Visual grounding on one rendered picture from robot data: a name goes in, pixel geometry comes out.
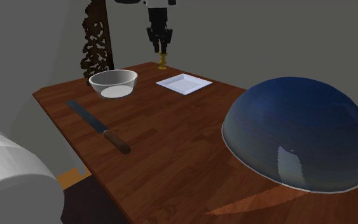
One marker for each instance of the gold candlestick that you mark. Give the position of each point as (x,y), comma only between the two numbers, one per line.
(163,60)

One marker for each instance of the dark blue upturned bowl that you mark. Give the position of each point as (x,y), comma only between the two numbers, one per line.
(296,130)

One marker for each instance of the clear glass bowl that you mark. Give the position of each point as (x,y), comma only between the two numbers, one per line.
(114,81)

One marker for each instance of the dark carved wooden screen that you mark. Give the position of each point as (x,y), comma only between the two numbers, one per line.
(96,37)

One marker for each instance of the white square plate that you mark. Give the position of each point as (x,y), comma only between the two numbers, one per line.
(184,83)

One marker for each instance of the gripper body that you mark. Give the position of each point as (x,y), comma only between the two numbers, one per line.
(158,18)

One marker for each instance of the brown wooden table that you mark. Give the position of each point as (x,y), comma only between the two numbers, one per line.
(172,149)

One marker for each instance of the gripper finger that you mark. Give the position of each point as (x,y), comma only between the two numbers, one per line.
(166,37)
(153,36)

